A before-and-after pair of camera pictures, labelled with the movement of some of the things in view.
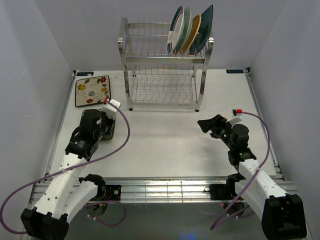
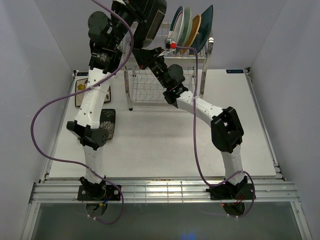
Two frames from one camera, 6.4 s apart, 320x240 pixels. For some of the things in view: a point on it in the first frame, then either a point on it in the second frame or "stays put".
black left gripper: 103,115 -> 134,8
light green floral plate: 188,25 stays put
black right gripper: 206,125 -> 146,58
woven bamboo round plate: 194,29 stays put
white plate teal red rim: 176,30 stays put
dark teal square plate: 204,31 stays put
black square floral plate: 109,132 -> 146,30
